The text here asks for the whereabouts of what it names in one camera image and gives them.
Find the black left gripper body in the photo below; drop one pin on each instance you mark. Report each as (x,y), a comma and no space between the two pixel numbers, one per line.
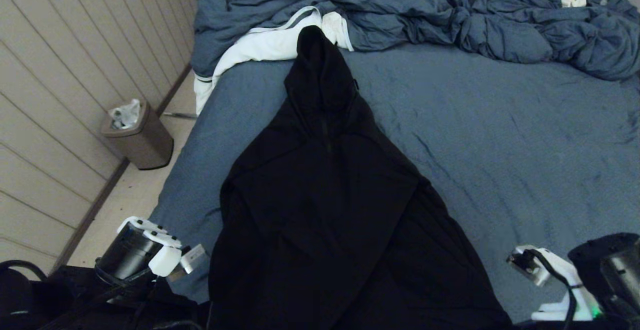
(150,310)

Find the black hooded sweatshirt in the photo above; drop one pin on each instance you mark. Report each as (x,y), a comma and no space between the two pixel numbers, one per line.
(325,220)

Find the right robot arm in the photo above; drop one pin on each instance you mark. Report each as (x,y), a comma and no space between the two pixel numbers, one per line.
(615,270)

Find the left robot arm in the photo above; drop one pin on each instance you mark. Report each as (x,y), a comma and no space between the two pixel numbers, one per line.
(127,252)

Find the brown trash bin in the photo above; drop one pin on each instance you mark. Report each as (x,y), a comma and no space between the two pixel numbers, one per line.
(145,143)

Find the white plastic bin bag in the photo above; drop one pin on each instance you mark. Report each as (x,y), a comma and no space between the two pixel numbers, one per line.
(125,114)

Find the white garment with dark stripe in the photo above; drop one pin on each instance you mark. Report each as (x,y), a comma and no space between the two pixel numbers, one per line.
(260,48)

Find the blue bed sheet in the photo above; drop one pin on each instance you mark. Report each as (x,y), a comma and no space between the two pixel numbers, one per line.
(500,145)

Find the crumpled blue duvet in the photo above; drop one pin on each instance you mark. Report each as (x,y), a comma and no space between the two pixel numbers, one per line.
(425,13)

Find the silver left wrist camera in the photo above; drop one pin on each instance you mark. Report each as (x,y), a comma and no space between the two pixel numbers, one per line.
(195,259)

